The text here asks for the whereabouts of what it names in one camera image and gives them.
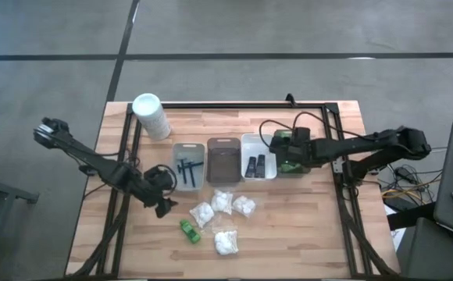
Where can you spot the grey metal desk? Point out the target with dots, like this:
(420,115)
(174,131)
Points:
(0,189)

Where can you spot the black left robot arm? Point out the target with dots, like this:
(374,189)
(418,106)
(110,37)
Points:
(93,160)

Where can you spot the smoky translucent plastic bin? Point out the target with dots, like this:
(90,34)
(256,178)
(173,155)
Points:
(223,162)

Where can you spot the white cylindrical wipes canister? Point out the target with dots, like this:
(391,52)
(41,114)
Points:
(150,115)

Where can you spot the pale opaque plastic bin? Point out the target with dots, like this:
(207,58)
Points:
(177,183)

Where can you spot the white plastic bin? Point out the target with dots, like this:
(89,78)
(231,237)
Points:
(255,146)

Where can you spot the black chair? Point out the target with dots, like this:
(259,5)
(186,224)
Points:
(437,253)

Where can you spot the black metal rig frame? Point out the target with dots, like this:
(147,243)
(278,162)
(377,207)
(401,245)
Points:
(230,105)

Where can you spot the black frame clamp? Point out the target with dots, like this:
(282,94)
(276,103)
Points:
(290,100)

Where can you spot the black power adapter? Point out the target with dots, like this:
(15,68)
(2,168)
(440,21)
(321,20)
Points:
(405,174)

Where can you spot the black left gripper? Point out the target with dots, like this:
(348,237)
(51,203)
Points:
(160,183)

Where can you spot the dark grey plastic bin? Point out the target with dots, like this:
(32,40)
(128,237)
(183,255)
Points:
(304,174)

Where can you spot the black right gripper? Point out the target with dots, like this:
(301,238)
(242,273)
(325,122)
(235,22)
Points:
(294,150)

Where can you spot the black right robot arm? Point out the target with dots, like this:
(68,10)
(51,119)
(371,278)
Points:
(347,146)

